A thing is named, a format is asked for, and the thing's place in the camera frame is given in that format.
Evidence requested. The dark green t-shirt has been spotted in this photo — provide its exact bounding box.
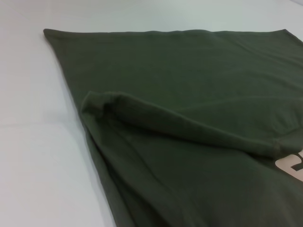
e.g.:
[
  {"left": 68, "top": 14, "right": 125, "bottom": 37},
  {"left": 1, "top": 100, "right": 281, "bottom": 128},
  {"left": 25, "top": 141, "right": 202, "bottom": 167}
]
[{"left": 43, "top": 28, "right": 303, "bottom": 227}]

